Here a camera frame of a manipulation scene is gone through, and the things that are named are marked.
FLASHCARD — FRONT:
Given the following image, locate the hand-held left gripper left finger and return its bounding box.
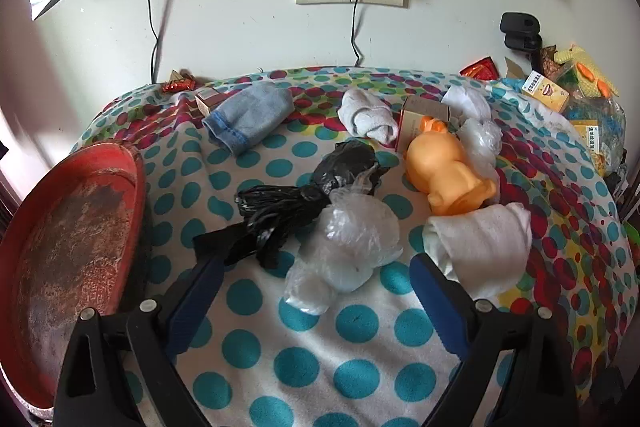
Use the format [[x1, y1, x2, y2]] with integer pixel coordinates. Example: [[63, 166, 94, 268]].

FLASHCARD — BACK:
[[52, 252, 226, 427]]

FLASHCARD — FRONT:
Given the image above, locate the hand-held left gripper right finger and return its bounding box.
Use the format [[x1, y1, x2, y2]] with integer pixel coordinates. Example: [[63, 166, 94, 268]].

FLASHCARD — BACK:
[[409, 252, 588, 427]]

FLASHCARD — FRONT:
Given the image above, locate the clear plastic bag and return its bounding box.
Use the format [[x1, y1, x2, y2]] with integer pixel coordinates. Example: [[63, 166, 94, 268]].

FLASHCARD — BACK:
[[457, 118, 503, 170], [284, 169, 405, 315]]

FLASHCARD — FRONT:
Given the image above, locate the orange rubber pig toy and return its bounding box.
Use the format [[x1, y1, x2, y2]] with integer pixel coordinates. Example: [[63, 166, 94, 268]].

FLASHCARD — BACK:
[[404, 116, 500, 217]]

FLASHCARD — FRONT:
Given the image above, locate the round red tray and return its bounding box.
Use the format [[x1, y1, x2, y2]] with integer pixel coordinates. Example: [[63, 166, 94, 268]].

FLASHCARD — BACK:
[[0, 142, 151, 423]]

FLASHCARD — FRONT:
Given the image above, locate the black plastic bag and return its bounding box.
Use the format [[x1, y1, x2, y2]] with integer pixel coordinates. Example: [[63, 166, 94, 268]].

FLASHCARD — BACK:
[[235, 142, 391, 270]]

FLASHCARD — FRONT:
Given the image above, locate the blue denim sock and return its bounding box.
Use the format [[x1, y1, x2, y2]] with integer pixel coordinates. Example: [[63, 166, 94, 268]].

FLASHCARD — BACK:
[[201, 84, 295, 156]]

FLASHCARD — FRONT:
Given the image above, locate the beige orange carton box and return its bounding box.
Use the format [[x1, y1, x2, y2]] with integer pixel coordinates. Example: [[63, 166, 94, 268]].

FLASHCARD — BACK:
[[395, 96, 453, 152]]

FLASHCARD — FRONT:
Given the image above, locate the small brown box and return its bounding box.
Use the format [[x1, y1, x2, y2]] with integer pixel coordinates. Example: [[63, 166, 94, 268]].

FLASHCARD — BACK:
[[194, 88, 226, 118]]

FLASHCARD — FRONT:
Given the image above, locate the grey-white sock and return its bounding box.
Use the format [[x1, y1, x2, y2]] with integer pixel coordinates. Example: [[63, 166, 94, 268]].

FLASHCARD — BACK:
[[336, 87, 400, 142]]

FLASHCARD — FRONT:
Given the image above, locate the polka dot blanket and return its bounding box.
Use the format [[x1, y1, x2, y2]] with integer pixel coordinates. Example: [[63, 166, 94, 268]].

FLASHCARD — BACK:
[[65, 66, 633, 427]]

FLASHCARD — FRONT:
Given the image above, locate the red candy wrapper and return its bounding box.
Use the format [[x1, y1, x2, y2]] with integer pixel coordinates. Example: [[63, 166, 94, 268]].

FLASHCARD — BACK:
[[161, 69, 197, 95]]

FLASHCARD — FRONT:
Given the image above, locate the yellow carton box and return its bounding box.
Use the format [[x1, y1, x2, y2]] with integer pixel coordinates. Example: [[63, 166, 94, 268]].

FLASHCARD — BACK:
[[570, 122, 613, 172], [520, 71, 571, 112]]

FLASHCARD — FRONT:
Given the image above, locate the red snack packet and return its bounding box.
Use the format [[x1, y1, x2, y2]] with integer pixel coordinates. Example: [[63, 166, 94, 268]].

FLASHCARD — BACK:
[[460, 56, 498, 82]]

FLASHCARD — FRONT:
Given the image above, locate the clear bag of snacks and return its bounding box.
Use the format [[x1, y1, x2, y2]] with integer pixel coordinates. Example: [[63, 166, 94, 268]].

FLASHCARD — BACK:
[[560, 94, 628, 178]]

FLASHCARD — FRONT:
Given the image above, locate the brown snack packet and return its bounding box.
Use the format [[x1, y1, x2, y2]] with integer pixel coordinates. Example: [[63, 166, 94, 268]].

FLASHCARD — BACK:
[[539, 44, 565, 78]]

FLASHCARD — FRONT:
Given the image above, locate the black cable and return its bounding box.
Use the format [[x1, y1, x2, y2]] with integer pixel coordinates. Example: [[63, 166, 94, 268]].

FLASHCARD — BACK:
[[145, 0, 163, 85], [350, 0, 366, 68]]

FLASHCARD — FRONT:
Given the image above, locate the small black camera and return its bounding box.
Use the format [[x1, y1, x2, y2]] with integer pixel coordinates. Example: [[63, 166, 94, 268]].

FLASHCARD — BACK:
[[500, 12, 543, 52]]

